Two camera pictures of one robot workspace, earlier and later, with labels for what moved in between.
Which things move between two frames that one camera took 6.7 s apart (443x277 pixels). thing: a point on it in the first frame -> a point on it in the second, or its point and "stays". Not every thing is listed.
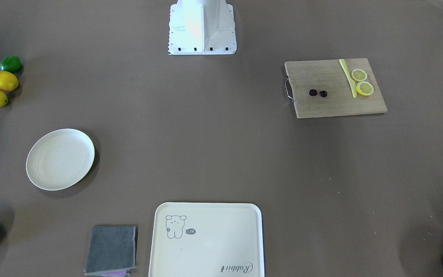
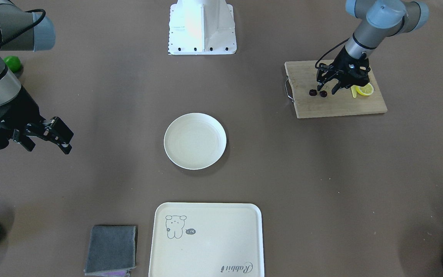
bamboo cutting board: (321, 88) stays
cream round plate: (60, 159) -> (195, 141)
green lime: (10, 63) stays
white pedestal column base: (202, 27) stays
